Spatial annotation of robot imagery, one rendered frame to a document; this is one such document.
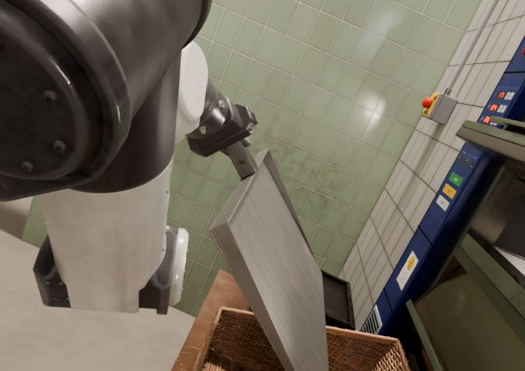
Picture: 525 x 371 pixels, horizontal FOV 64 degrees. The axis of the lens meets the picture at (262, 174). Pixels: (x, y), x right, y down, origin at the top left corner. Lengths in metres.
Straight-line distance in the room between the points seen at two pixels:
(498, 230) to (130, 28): 1.13
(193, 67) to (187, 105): 0.06
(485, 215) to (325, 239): 1.06
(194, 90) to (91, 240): 0.29
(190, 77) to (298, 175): 1.53
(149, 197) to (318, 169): 1.75
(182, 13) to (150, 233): 0.16
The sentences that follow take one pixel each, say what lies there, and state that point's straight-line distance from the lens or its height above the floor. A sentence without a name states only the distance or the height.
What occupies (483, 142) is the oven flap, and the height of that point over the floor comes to 1.40.
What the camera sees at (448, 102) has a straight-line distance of 1.70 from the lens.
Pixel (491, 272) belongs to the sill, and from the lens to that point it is 1.05.
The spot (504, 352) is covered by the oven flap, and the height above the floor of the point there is 1.06.
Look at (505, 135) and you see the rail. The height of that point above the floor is 1.42.
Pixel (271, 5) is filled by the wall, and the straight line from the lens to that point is 2.00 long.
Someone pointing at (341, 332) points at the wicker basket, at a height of 0.81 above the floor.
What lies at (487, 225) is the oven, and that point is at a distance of 1.22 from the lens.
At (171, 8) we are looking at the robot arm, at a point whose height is 1.38.
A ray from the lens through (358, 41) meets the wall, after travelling 1.98.
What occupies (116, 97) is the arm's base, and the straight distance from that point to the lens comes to 0.16.
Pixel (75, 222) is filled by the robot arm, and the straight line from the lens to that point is 0.30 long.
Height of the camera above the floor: 1.38
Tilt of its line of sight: 14 degrees down
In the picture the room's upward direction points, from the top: 24 degrees clockwise
